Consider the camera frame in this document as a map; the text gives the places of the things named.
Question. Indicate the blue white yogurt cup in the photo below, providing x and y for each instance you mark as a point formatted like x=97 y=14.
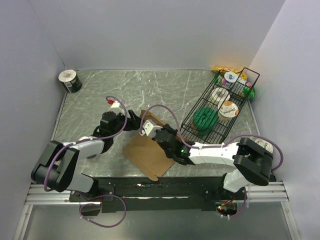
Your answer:
x=229 y=79

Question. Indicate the black wire basket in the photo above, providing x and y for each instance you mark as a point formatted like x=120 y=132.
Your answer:
x=222 y=128

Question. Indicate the white yogurt cup on table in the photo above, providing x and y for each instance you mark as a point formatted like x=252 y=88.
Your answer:
x=265 y=144

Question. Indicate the aluminium frame rail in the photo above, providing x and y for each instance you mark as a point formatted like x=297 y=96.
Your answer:
x=274 y=192

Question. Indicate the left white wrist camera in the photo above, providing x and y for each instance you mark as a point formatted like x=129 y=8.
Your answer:
x=115 y=105

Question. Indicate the green black chips can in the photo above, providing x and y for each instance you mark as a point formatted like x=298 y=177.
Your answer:
x=70 y=80

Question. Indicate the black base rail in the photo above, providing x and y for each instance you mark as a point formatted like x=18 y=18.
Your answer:
x=168 y=193

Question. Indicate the green snack bag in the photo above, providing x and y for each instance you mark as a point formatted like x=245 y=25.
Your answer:
x=249 y=92

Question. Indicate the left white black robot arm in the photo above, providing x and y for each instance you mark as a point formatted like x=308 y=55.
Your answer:
x=55 y=168

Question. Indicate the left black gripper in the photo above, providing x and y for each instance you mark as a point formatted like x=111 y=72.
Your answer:
x=133 y=123

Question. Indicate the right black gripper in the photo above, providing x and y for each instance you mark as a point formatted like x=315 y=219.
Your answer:
x=167 y=127

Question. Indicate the Chobani yogurt cup in basket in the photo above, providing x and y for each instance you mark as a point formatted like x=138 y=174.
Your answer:
x=227 y=110

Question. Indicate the brown cardboard box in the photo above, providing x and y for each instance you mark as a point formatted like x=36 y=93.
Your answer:
x=148 y=157

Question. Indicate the yellow snack bag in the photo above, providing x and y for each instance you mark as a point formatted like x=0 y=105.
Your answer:
x=226 y=69

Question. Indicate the tin can brown label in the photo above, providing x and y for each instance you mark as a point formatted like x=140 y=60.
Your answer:
x=91 y=156

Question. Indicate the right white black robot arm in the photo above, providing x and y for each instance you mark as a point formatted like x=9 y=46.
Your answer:
x=252 y=162

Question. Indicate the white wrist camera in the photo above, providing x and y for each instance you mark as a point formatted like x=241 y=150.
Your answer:
x=149 y=129
x=115 y=105

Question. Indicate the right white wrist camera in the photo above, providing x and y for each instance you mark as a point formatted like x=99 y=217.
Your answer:
x=149 y=129

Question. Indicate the red white package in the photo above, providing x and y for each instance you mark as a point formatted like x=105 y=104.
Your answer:
x=248 y=85

